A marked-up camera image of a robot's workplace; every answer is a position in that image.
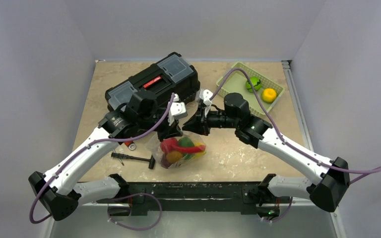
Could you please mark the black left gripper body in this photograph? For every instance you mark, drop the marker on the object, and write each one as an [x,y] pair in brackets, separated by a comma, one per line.
[162,127]

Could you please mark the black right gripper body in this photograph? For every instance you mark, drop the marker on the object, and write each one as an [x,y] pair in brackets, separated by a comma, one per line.
[204,119]

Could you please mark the green toy pepper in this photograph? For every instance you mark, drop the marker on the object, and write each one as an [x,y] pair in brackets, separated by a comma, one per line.
[186,142]

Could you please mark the red toy apple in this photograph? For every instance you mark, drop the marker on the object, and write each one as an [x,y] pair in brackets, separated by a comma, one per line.
[168,145]

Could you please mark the red toy chili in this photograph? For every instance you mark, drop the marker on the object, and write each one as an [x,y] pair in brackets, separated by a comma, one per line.
[191,150]

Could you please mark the clear zip top bag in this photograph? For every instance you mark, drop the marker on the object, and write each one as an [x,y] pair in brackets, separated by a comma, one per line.
[153,145]

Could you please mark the orange toy fruit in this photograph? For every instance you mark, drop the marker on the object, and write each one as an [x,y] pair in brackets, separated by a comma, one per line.
[174,156]

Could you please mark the dark red toy fruit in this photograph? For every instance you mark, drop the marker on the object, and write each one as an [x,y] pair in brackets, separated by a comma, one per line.
[164,162]

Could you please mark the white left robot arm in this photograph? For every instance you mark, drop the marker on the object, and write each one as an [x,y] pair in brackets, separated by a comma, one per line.
[58,191]

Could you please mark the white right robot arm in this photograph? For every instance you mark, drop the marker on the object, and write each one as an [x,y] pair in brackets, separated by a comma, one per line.
[325,180]

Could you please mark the black rubber mallet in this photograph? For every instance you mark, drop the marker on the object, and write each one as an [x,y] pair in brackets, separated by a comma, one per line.
[120,156]

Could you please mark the green plastic basket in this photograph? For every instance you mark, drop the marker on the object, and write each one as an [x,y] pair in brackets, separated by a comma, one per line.
[237,83]

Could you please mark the red adjustable wrench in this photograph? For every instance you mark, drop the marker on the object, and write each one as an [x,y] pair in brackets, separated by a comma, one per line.
[130,145]

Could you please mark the green toy ball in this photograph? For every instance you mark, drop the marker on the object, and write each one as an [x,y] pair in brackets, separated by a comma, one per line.
[253,84]

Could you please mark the yellow toy lemon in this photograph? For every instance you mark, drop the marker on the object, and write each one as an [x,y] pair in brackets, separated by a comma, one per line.
[269,95]

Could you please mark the black plastic toolbox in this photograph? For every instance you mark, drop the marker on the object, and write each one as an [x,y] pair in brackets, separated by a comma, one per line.
[172,74]

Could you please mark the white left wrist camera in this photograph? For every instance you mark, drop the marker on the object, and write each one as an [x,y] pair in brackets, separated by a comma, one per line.
[176,109]

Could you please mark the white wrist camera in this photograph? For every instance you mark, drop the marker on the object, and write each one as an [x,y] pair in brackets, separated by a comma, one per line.
[204,96]
[176,109]

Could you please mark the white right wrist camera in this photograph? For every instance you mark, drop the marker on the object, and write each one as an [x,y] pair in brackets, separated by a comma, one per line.
[204,96]

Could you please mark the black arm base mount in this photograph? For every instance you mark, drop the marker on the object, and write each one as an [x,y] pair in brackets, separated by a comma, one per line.
[245,197]

